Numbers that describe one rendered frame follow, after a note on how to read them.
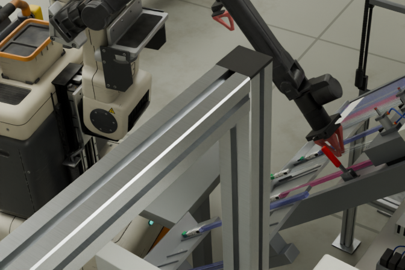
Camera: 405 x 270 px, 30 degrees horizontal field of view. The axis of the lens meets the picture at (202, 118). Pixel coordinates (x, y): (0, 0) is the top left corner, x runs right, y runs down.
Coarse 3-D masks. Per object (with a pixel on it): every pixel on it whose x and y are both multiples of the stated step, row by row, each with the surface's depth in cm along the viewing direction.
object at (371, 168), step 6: (360, 156) 196; (366, 156) 193; (354, 162) 195; (360, 162) 192; (360, 168) 186; (366, 168) 184; (372, 168) 181; (378, 168) 178; (360, 174) 183; (342, 180) 188
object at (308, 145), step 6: (348, 102) 256; (342, 108) 254; (306, 144) 240; (312, 144) 241; (300, 150) 237; (306, 150) 239; (294, 156) 236; (300, 156) 237; (288, 162) 234; (294, 162) 234; (282, 168) 232; (288, 168) 232; (276, 180) 228; (270, 186) 226; (270, 192) 225
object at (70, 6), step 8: (64, 8) 214; (72, 8) 213; (56, 16) 214; (64, 16) 214; (72, 16) 213; (80, 16) 212; (56, 24) 213; (64, 24) 215; (72, 24) 214; (80, 24) 214; (64, 32) 215; (72, 32) 217; (80, 32) 218; (72, 40) 217
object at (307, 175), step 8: (352, 128) 228; (336, 136) 232; (344, 136) 226; (328, 144) 230; (312, 152) 234; (304, 160) 230; (328, 160) 216; (312, 168) 217; (320, 168) 213; (288, 176) 225; (296, 176) 222; (304, 176) 216; (312, 176) 211; (280, 184) 225; (288, 184) 220; (296, 184) 214; (272, 192) 224; (280, 192) 218
